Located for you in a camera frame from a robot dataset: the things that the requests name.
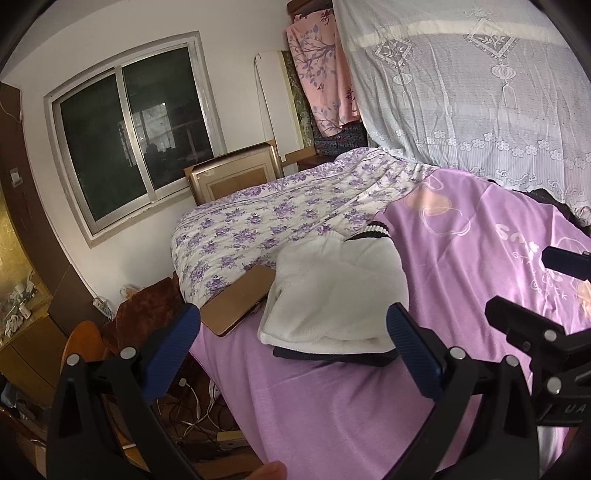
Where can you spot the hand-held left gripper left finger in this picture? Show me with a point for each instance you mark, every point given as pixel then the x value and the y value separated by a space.
pixel 175 344

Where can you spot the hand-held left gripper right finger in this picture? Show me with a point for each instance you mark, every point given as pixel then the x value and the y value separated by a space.
pixel 411 346

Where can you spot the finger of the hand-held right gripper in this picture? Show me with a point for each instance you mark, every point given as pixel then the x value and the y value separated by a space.
pixel 565 262
pixel 521 323

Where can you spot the white v-neck sweater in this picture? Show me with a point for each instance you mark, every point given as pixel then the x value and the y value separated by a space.
pixel 332 295

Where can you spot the person's left hand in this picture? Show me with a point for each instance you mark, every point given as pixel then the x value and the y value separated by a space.
pixel 272 471

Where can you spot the brown plush cloth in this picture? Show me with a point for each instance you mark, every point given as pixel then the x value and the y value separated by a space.
pixel 147 300

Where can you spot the brown cardboard sheet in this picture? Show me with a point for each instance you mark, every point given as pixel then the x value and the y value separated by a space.
pixel 240 300

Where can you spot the white power strip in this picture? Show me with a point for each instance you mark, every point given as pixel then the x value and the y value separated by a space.
pixel 102 307

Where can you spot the wooden chair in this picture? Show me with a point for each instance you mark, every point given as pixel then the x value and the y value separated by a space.
pixel 87 341

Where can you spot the purple printed blanket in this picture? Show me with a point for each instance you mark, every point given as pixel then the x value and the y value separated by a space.
pixel 346 415

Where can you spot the brown wooden cabinet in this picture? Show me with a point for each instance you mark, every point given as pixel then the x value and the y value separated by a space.
pixel 27 360

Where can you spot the purple floral bedsheet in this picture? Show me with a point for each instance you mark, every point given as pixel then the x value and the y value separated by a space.
pixel 277 207

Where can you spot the golden wooden headboard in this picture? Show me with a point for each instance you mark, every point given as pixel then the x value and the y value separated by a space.
pixel 235 177

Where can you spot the white lace cloth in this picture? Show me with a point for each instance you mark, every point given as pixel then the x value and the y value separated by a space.
pixel 461 101

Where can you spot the white framed window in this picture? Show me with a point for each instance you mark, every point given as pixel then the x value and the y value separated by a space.
pixel 138 138

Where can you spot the wooden nightstand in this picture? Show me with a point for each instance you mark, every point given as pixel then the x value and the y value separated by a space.
pixel 309 162

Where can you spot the dark patterned cloth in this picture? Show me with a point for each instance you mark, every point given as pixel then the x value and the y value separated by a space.
pixel 341 138

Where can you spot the white board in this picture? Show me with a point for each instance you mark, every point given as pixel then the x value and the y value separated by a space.
pixel 270 101

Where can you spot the green patterned panel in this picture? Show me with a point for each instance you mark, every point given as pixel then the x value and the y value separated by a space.
pixel 295 101

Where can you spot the pink floral cloth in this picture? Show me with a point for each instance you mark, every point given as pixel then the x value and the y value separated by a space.
pixel 318 69

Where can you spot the wall switch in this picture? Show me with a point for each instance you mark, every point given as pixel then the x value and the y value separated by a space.
pixel 16 177

